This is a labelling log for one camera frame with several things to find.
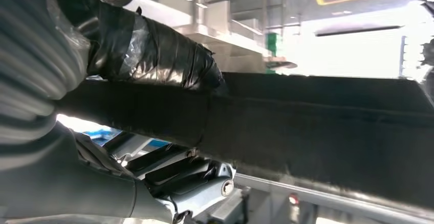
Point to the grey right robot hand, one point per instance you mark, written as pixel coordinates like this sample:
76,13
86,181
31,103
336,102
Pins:
67,188

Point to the stainless steel workbench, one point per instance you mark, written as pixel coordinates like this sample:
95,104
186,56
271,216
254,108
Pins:
217,43

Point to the green plastic crate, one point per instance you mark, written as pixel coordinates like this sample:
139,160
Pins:
273,44

